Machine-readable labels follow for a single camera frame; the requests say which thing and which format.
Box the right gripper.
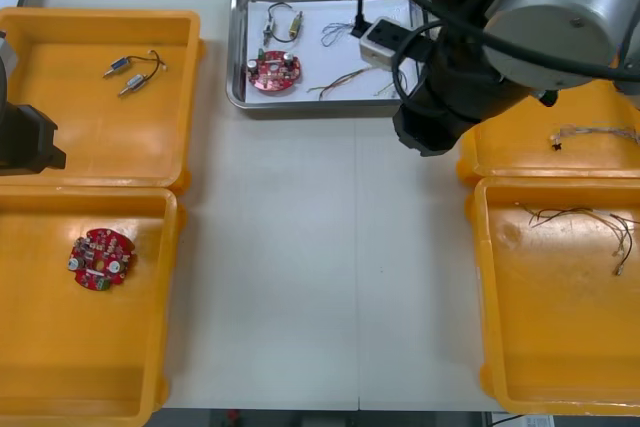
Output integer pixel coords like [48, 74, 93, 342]
[394, 31, 506, 157]

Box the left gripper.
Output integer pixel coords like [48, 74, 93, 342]
[0, 104, 67, 177]

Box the red black green-yellow wire harness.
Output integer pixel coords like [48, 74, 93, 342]
[305, 65, 409, 101]

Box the brass solenoid with black cable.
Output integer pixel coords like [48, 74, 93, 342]
[272, 14, 305, 44]

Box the round red circuit board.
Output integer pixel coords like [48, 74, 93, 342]
[68, 227, 136, 293]
[246, 48, 305, 97]

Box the silver solenoid with black cable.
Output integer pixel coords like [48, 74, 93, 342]
[262, 0, 305, 44]
[102, 49, 164, 79]
[118, 59, 169, 97]

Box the steel tray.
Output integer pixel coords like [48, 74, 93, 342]
[225, 0, 436, 121]

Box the yellow-orange plastic bin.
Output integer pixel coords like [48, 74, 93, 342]
[464, 175, 640, 418]
[0, 6, 206, 193]
[0, 184, 187, 421]
[455, 81, 640, 186]

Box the white sheet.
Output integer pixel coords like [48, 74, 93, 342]
[244, 0, 426, 106]

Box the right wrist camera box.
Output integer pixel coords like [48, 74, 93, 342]
[358, 16, 416, 73]

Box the dark loose wire harness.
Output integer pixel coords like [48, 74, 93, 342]
[517, 201, 640, 277]

